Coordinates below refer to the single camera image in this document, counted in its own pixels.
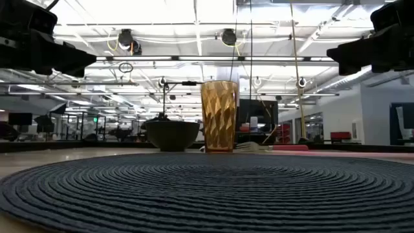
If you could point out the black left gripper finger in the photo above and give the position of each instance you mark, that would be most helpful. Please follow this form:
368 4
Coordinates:
46 70
74 61

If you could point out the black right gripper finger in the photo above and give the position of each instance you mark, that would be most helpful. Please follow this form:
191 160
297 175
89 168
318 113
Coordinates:
394 66
355 55

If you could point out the black ceramic bowl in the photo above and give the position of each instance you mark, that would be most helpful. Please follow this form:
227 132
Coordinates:
172 136

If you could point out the amber faceted plastic tumbler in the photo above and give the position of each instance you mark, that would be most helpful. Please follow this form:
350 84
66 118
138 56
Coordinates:
220 116

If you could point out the small black monitor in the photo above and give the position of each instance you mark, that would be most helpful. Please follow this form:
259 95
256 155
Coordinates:
20 118

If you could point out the dark doorway panel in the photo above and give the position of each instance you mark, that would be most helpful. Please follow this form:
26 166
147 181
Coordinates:
401 124

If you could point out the yellow hanging pole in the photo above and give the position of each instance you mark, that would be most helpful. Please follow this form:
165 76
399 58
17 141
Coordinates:
297 74

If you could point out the red storage shelf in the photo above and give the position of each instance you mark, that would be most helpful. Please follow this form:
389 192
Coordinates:
284 133

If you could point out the white plastic bottle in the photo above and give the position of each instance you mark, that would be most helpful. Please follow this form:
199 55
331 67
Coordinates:
253 123

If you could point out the round dark woven placemat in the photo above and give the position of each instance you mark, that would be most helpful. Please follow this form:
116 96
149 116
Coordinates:
207 194

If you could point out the black boom camera stand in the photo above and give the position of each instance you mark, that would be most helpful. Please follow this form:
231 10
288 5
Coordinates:
168 97

